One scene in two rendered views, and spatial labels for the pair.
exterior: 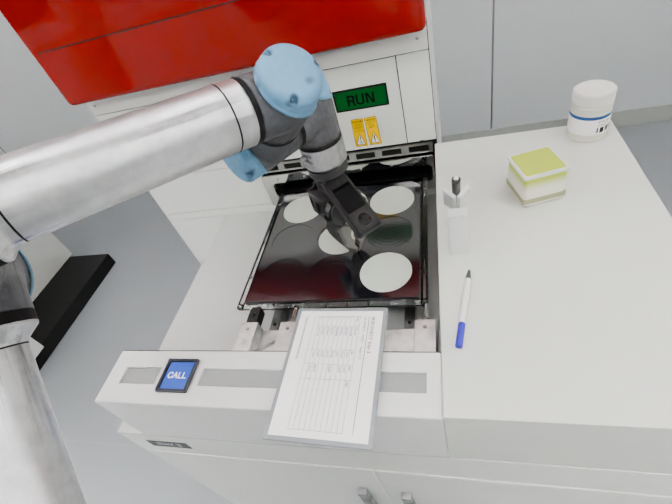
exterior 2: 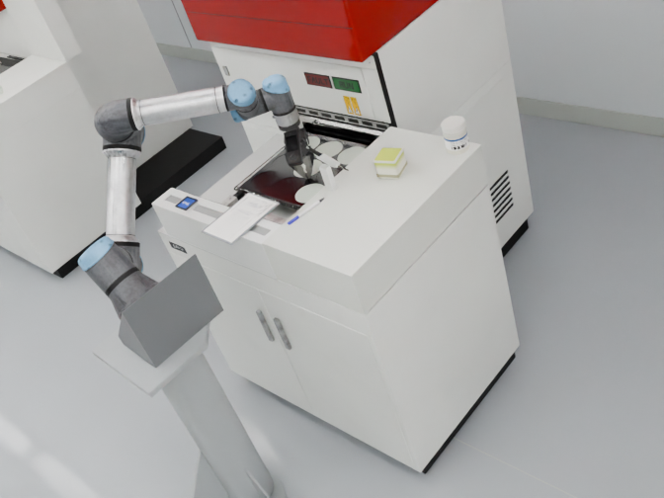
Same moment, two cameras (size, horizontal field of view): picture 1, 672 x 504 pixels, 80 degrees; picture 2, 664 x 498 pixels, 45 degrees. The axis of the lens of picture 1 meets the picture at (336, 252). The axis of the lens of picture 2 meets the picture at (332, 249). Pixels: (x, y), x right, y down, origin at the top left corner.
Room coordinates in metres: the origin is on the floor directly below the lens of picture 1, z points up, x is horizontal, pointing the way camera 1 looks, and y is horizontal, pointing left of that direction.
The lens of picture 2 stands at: (-1.33, -1.18, 2.29)
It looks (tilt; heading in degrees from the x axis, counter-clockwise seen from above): 37 degrees down; 31
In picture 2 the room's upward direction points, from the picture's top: 20 degrees counter-clockwise
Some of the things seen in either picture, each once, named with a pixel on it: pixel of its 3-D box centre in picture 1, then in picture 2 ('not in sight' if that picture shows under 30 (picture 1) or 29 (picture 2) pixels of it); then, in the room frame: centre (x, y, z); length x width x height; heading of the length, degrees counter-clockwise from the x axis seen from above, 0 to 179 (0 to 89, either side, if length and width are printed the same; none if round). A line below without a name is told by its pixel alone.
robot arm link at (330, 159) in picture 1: (322, 153); (286, 116); (0.61, -0.03, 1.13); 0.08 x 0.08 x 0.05
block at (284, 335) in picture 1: (286, 344); not in sight; (0.44, 0.14, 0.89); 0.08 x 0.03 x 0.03; 157
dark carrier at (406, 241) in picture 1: (339, 237); (307, 168); (0.66, -0.02, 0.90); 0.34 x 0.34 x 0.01; 67
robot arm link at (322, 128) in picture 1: (308, 110); (277, 94); (0.61, -0.03, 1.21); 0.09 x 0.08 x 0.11; 121
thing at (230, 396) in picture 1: (270, 398); (220, 230); (0.35, 0.18, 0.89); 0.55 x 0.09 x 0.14; 67
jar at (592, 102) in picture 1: (590, 111); (456, 135); (0.63, -0.55, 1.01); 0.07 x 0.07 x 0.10
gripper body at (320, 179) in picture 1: (333, 188); (293, 136); (0.62, -0.03, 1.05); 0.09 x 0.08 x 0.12; 21
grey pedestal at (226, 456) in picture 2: not in sight; (187, 444); (-0.13, 0.28, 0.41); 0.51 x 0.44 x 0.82; 154
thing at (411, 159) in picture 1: (346, 180); (344, 133); (0.86, -0.09, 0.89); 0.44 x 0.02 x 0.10; 67
